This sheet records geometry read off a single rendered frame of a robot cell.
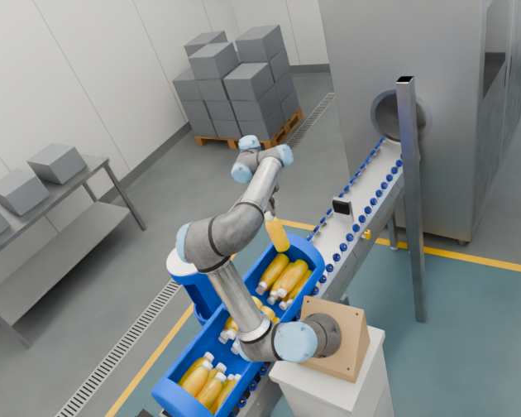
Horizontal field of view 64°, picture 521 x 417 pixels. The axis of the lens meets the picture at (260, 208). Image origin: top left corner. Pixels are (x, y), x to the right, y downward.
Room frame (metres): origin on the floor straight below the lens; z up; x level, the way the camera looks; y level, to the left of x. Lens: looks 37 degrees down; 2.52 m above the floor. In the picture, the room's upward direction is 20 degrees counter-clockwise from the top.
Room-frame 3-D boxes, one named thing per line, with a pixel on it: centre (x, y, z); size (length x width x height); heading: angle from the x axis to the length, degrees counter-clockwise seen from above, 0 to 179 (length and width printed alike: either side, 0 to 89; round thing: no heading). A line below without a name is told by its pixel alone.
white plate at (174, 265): (1.78, 0.46, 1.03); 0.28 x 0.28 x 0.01
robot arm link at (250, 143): (1.38, -0.04, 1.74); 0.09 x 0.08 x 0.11; 153
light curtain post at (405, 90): (1.60, -0.76, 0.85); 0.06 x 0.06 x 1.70; 42
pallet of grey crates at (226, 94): (5.01, -0.21, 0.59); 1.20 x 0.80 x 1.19; 46
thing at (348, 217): (1.74, -0.42, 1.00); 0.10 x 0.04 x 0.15; 42
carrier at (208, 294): (1.79, 0.46, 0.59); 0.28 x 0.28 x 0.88
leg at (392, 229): (2.26, -0.89, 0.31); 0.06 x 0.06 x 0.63; 42
